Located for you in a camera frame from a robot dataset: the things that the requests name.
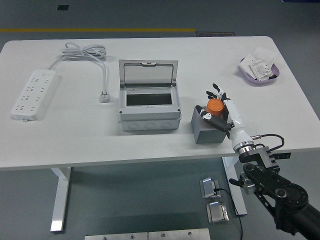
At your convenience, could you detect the dark floor plate with text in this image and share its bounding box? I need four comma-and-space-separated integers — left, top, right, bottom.
196, 31, 236, 38

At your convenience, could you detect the silver floor socket box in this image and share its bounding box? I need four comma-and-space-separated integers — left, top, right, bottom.
199, 177, 221, 200
206, 201, 230, 224

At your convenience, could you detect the purple shallow dish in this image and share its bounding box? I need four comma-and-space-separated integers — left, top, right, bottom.
236, 56, 281, 87

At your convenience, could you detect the white power cord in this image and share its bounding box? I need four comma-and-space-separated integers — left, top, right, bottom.
47, 42, 111, 95

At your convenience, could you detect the orange cylindrical battery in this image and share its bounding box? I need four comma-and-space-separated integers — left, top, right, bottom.
206, 98, 225, 118

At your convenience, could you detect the grey block with round recess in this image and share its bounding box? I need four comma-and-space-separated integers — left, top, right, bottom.
190, 104, 232, 145

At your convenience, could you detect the white wall socket panel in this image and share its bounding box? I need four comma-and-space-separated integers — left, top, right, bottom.
248, 58, 275, 82

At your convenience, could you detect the white power strip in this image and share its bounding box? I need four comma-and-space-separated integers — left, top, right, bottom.
11, 69, 61, 123

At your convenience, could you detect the yellow floor tape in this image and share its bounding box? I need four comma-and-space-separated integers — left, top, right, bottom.
0, 28, 196, 33

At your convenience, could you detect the clear plastic packet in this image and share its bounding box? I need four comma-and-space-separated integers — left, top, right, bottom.
252, 46, 278, 65

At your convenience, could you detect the white power plug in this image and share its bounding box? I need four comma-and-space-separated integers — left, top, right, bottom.
99, 90, 111, 104

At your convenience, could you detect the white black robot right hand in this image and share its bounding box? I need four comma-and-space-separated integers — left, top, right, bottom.
195, 83, 254, 152

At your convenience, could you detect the grey junction box with lid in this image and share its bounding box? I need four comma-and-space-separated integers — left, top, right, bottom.
117, 59, 182, 133

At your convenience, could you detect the grey metal plate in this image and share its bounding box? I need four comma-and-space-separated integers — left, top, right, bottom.
147, 228, 211, 240
84, 231, 149, 240

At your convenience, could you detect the white card packet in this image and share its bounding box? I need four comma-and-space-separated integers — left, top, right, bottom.
238, 53, 257, 76

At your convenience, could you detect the black floor cable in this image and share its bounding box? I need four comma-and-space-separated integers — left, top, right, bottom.
214, 187, 244, 240

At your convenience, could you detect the white table leg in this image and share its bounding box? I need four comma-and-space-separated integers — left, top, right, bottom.
222, 156, 248, 216
49, 166, 72, 233

